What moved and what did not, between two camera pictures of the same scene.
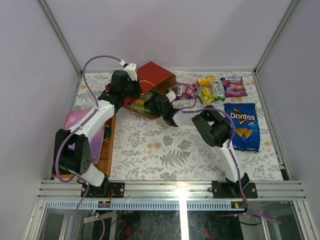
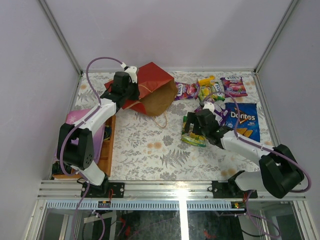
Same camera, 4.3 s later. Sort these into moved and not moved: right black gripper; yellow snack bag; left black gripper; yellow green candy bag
Moved: yellow green candy bag; right black gripper
Not moved: left black gripper; yellow snack bag
